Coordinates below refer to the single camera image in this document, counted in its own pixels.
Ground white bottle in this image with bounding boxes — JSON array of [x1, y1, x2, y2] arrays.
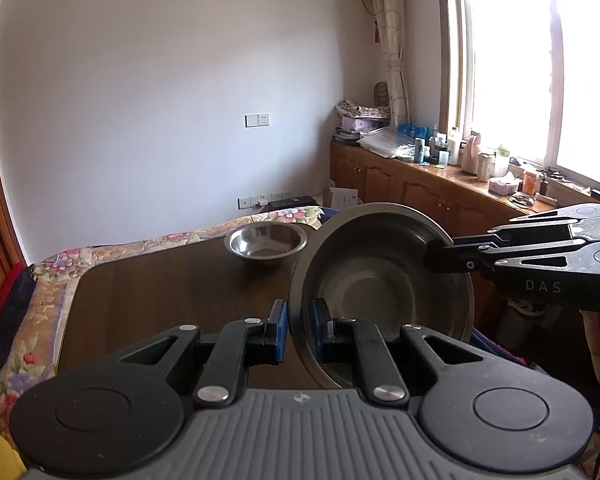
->
[[447, 127, 462, 166]]

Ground white cardboard box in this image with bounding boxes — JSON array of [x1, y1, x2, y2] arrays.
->
[[328, 187, 360, 210]]

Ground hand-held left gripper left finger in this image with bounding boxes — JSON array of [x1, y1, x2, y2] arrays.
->
[[100, 299, 289, 408]]

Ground clear plastic sheets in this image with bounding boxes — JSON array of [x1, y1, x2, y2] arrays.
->
[[359, 127, 417, 161]]

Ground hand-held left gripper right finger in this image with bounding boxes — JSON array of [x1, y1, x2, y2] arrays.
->
[[312, 298, 498, 407]]

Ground floral blanket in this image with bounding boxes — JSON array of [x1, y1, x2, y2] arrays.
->
[[0, 205, 338, 441]]

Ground black box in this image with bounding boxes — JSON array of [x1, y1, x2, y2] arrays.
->
[[268, 196, 319, 210]]

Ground wooden cabinet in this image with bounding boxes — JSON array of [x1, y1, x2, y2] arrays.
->
[[330, 140, 600, 261]]

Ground dark cloth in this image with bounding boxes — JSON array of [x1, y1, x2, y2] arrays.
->
[[0, 264, 37, 411]]

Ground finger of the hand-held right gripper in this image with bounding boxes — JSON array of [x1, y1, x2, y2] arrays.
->
[[424, 239, 594, 274], [450, 204, 579, 251]]

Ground pink bottle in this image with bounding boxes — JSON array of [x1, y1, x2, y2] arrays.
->
[[461, 132, 482, 176]]

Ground stack of newspapers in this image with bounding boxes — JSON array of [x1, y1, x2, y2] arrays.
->
[[334, 100, 392, 147]]

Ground window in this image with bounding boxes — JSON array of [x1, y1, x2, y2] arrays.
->
[[440, 0, 600, 196]]

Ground patterned curtain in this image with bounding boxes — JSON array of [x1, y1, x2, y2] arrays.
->
[[367, 0, 412, 128]]

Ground stainless steel bowl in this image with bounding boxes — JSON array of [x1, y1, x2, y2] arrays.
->
[[224, 223, 308, 267], [288, 202, 476, 390]]

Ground tissue box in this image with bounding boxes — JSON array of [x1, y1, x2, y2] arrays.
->
[[489, 172, 522, 196]]

